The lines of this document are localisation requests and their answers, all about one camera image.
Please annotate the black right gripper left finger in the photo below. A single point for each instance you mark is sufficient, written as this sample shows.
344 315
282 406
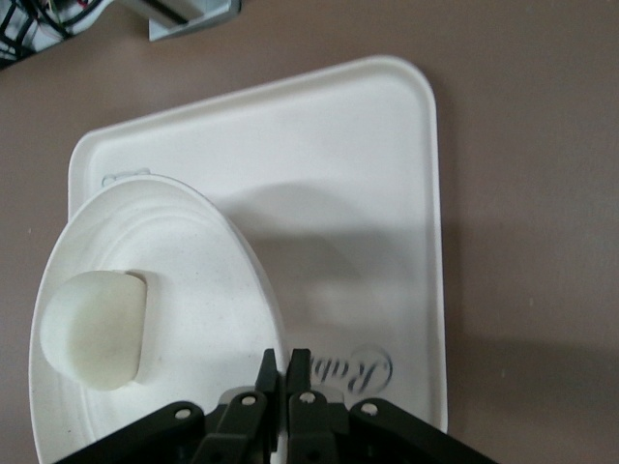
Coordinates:
227 430

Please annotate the metal table edge bracket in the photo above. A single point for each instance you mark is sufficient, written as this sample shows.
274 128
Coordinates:
188 17

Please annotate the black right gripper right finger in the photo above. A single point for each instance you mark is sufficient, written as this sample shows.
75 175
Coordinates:
319 430

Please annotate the brown table cover cloth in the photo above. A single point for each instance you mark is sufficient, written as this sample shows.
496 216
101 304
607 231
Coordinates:
532 193

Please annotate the white steamed bun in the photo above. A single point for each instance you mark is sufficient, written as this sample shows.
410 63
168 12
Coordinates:
92 328

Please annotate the cream round plate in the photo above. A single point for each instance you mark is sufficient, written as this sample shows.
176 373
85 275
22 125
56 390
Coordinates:
193 290

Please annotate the cream rabbit print tray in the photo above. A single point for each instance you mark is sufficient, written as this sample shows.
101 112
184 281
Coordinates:
338 169

